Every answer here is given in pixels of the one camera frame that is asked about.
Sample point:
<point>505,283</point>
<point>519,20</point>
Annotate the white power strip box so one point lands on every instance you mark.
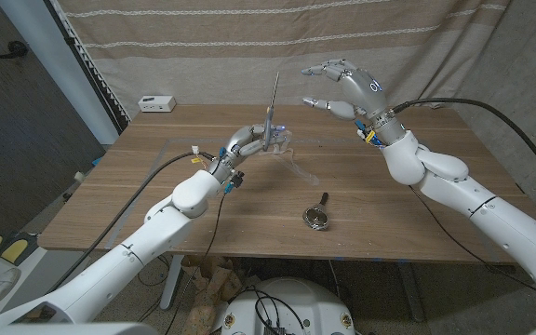
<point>156,103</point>

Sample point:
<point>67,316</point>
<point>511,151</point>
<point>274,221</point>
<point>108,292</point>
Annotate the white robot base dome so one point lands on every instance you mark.
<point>324,302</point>

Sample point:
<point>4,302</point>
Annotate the white table leg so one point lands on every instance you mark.
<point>171,284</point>

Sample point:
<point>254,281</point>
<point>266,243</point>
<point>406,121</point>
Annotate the black zigzag edged strip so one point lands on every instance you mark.
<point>89,65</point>

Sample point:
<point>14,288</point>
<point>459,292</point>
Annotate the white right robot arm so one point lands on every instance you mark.
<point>482,209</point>

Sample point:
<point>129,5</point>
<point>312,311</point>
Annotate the small white roll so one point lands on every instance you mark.
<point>79,177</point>

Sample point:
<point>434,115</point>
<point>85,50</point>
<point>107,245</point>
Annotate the small blue object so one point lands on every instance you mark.
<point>97,162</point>

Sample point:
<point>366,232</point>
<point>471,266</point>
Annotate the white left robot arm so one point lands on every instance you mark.
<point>128,260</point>

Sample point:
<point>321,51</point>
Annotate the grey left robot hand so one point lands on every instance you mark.
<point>242,142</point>

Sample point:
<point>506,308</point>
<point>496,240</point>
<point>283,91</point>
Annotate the beige striped curtain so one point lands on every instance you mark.
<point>203,56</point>

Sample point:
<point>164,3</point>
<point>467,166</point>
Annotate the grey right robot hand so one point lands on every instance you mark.
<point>365,93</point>

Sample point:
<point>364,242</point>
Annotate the crumpled brown paper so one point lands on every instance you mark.
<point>212,284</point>

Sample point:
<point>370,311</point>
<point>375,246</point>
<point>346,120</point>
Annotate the grey table leg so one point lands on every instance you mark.
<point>410,293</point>

